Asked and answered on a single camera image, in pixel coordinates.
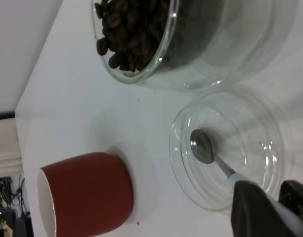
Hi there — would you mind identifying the double-walled glass cup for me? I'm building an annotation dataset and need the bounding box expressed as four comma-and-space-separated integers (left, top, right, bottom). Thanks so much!
90, 0, 300, 91

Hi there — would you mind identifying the coffee beans pile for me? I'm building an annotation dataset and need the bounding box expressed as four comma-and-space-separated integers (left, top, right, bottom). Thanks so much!
94, 0, 216, 75

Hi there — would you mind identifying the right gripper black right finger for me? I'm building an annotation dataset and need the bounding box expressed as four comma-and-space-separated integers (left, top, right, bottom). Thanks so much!
279, 180, 303, 223

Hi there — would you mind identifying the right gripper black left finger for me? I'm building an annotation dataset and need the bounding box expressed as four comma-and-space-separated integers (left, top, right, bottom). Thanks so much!
231, 180, 303, 237

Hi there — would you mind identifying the steel spoon pale blue handle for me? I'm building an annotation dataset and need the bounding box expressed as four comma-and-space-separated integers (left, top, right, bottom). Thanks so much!
190, 129, 303, 237

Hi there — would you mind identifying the red ceramic mug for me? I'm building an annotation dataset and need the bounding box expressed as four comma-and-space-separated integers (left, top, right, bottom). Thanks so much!
37, 152, 134, 237

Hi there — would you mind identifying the cluttered cables and equipment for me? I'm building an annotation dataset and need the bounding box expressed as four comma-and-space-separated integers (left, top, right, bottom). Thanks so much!
0, 174, 34, 237

